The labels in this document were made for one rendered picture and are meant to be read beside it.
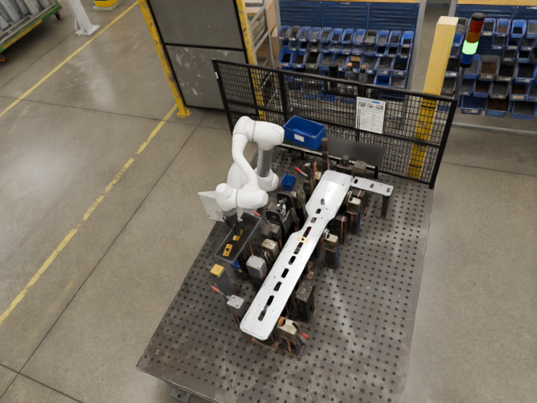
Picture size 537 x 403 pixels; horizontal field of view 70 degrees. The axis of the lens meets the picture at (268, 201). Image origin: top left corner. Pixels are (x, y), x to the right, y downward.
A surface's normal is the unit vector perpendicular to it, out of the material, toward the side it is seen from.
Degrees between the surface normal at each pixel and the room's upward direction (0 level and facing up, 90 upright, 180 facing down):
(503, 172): 0
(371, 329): 0
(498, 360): 0
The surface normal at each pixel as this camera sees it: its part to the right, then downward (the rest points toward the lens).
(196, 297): -0.14, -0.64
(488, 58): -0.36, 0.73
